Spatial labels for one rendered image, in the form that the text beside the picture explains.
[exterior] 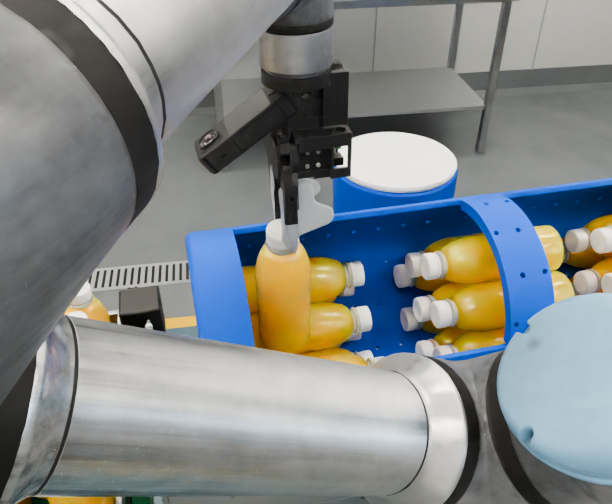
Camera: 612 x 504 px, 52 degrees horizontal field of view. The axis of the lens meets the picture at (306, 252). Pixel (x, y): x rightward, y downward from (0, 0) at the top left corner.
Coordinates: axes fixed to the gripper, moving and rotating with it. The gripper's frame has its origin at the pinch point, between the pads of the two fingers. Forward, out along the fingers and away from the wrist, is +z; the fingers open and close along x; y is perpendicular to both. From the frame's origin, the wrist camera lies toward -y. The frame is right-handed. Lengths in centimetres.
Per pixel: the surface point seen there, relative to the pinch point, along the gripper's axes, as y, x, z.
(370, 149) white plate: 33, 64, 25
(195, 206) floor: -5, 216, 128
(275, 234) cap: -1.0, -0.9, -0.6
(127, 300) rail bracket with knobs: -23.0, 26.5, 28.0
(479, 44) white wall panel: 199, 321, 97
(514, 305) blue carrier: 29.4, -6.4, 12.5
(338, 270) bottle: 9.9, 9.4, 14.9
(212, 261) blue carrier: -8.5, 3.5, 5.2
